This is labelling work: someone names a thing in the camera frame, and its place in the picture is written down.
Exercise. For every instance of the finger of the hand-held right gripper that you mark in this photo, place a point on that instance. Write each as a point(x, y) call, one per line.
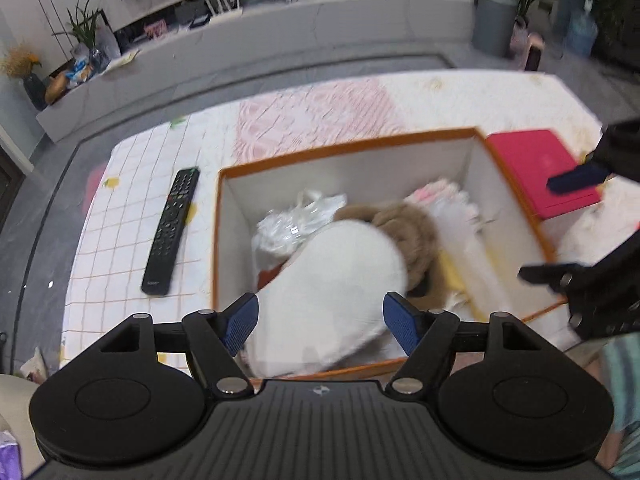
point(575, 179)
point(545, 276)

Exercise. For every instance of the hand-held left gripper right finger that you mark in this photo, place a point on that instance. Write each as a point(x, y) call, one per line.
point(400, 322)

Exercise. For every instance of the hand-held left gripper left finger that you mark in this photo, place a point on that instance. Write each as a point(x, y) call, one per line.
point(243, 322)

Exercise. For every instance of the orange-rimmed white box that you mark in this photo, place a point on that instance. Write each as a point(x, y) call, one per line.
point(235, 220)

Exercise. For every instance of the white plastic bag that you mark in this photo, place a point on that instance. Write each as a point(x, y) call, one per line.
point(295, 222)

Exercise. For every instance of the yellow soft pad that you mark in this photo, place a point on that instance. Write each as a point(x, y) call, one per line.
point(462, 275)

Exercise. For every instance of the red flat box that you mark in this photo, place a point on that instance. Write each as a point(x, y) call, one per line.
point(540, 165)

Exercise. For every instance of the brown plush toy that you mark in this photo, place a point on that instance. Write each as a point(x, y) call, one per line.
point(410, 235)

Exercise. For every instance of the striped teal clothing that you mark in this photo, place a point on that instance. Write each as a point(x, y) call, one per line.
point(625, 400)

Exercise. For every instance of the black remote control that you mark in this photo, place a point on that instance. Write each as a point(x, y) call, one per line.
point(171, 230)

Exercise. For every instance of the pink and white cloth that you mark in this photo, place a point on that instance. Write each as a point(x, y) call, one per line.
point(445, 202)

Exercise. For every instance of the pink small appliance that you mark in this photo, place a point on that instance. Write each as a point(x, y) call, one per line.
point(528, 47)

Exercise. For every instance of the blue water bottle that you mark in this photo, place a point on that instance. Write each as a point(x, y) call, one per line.
point(582, 32)

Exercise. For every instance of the leafy green bush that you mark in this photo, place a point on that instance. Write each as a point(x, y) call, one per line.
point(617, 10)

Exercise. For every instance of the grey round bin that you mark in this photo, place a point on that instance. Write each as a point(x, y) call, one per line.
point(494, 22)

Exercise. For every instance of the purple packet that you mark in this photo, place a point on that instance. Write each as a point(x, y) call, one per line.
point(10, 457)

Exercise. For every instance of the grey television console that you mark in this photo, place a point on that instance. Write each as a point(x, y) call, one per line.
point(280, 35)

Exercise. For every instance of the snack packets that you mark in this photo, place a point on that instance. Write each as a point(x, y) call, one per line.
point(72, 77)

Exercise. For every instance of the white router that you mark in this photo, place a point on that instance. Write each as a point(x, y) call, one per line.
point(223, 4)

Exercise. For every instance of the dark vase with yellow flowers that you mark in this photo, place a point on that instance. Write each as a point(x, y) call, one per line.
point(30, 77)

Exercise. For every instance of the green potted grass plant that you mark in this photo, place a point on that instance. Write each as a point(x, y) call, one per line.
point(86, 25)

